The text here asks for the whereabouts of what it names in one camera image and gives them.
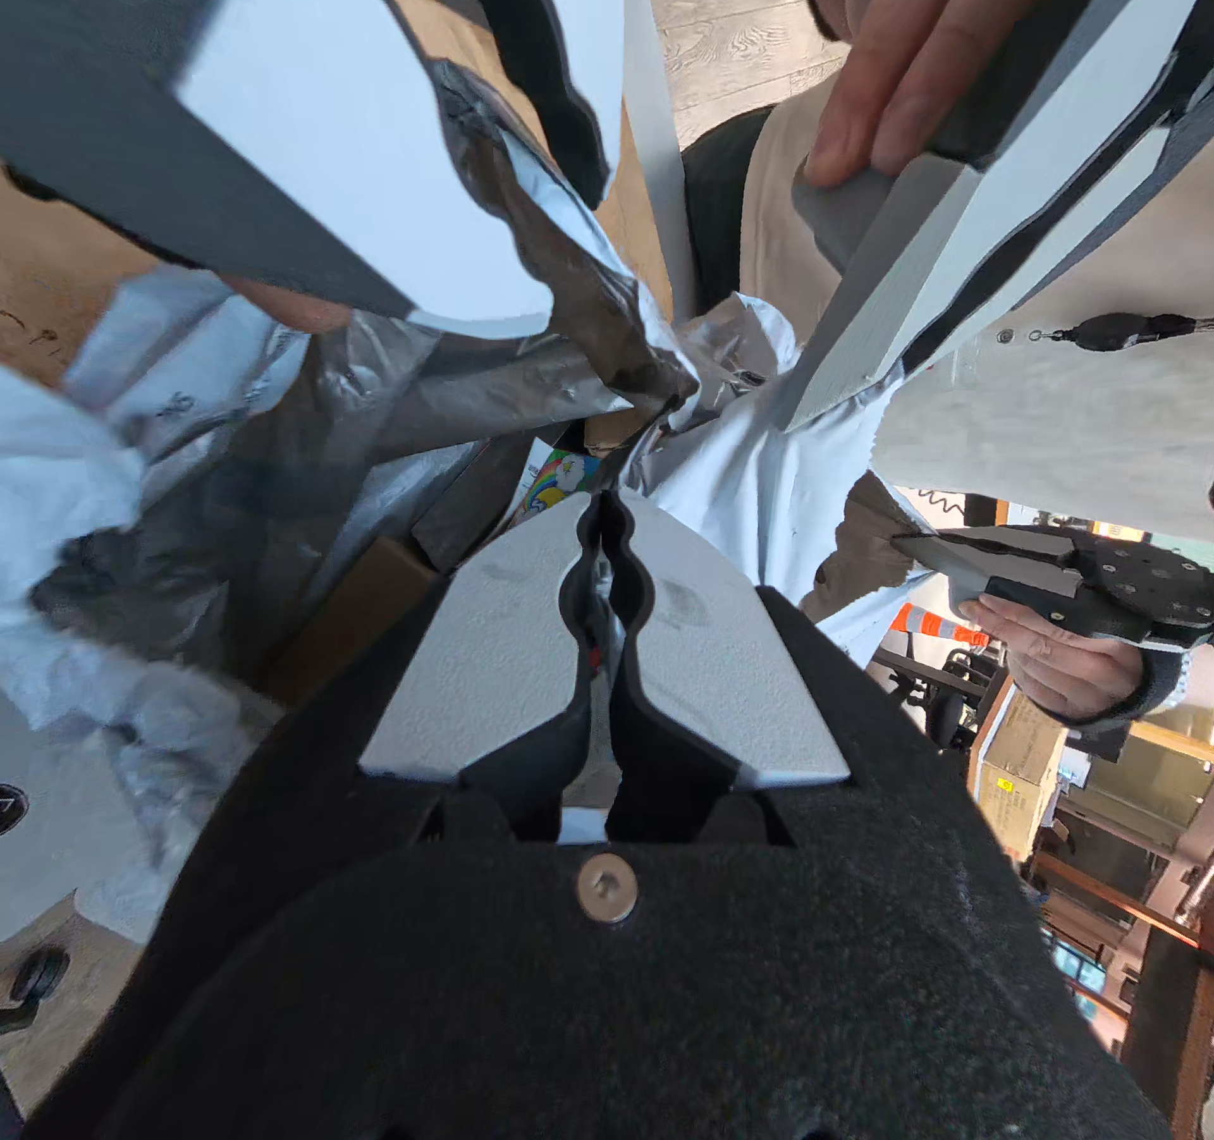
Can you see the black office chair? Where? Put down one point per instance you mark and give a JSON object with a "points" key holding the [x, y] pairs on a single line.
{"points": [[948, 693]]}

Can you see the colourful printed packet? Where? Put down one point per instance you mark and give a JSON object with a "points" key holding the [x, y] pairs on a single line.
{"points": [[555, 486]]}

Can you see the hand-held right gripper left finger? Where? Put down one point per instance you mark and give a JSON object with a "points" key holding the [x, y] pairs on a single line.
{"points": [[473, 646]]}

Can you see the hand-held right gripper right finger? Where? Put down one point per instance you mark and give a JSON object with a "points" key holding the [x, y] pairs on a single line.
{"points": [[721, 665]]}

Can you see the orange white traffic cone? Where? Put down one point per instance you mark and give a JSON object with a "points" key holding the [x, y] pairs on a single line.
{"points": [[933, 626]]}

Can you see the white desk leg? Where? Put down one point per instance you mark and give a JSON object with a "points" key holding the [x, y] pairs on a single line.
{"points": [[654, 162]]}

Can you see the wooden shelf rack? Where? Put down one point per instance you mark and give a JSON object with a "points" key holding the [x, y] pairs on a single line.
{"points": [[1138, 835]]}

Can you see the white plastic mailer bag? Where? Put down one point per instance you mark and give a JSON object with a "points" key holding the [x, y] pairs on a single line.
{"points": [[758, 495]]}

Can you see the brown cardboard box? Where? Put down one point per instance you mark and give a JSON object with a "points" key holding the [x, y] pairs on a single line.
{"points": [[351, 608]]}

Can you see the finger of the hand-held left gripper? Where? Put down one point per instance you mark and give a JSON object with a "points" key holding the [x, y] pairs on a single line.
{"points": [[331, 135], [569, 11]]}

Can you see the person's left hand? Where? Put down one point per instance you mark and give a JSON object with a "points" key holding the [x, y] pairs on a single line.
{"points": [[294, 312]]}

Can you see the yellowish cardboard box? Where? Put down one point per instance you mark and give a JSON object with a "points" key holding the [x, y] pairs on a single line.
{"points": [[1020, 770]]}

